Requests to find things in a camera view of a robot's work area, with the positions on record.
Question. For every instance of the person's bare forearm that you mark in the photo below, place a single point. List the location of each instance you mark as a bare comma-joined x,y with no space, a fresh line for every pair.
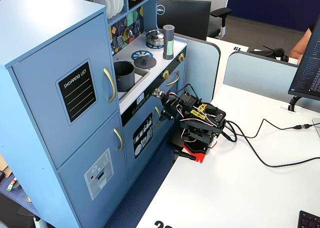
301,45

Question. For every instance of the black monitor mount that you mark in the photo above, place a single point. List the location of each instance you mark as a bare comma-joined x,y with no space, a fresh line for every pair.
293,101

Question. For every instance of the small gripper camera board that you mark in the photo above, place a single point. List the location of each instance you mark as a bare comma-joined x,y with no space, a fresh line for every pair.
158,92

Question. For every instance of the gray toy cooking pot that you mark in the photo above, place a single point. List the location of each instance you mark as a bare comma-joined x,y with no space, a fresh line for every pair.
125,80

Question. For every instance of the gold stove knob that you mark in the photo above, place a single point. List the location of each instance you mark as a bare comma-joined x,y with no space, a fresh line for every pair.
165,74
181,57

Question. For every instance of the silver metal pot with lid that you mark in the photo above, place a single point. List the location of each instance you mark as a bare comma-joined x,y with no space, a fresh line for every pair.
153,36

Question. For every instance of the black keyboard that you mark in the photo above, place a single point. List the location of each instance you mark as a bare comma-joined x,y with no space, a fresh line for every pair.
310,220

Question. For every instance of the gray pot lid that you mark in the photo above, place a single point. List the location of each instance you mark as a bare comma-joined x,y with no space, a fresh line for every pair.
145,62

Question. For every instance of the hanging toy spatula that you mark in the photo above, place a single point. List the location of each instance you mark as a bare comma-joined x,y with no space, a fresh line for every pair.
120,41

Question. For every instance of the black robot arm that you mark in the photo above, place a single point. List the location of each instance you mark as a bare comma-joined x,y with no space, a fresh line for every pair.
200,127

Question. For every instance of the black Dell monitor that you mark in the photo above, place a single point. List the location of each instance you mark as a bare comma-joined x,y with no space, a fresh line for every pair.
187,17

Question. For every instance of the black headphones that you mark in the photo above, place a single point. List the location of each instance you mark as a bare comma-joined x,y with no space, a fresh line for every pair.
278,52

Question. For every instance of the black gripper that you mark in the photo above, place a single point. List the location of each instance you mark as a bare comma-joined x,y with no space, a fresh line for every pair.
167,106

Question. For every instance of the gray tape roll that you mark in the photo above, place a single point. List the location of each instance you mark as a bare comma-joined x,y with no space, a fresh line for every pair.
18,186

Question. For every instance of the blue door with dish print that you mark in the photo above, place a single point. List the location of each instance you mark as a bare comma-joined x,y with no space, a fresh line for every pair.
130,163

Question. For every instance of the monitor with lit screen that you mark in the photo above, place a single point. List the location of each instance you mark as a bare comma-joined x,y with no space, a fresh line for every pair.
310,70

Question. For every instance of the light blue desk divider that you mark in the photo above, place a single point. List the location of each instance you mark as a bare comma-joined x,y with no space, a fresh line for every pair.
200,67
255,72

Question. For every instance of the blue door with ice dispenser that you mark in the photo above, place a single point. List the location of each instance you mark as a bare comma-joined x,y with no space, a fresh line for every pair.
75,195

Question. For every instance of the blue toy kitchen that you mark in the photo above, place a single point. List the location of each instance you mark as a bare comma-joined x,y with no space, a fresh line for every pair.
50,37

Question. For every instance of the gray cylindrical salt shaker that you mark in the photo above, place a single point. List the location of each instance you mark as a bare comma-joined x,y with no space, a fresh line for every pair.
168,45

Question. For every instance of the white desk number label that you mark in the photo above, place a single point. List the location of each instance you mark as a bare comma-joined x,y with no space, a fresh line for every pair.
236,48

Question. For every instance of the black table clamp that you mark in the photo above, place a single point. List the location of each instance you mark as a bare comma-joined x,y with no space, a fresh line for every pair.
182,154

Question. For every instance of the red robot base mount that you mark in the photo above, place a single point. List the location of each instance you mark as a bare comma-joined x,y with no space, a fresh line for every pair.
197,154

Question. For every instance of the blue door with shopping list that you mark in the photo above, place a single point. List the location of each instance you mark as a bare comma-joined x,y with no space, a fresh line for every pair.
42,117

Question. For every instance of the hanging toy ladle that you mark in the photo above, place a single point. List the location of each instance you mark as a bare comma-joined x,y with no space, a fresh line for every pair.
130,32

